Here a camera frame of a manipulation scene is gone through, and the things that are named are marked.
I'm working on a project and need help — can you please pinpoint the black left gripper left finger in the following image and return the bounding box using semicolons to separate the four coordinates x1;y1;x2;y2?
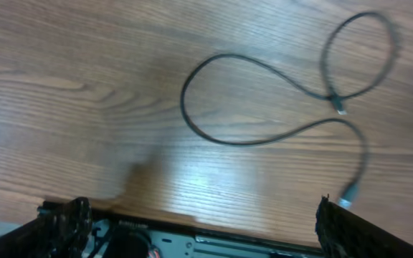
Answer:
0;197;92;258

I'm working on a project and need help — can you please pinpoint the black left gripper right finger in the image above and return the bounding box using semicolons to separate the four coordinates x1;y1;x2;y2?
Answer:
315;196;413;258

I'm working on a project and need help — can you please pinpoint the black usb cable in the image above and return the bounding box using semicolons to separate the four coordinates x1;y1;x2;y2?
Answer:
179;10;401;211

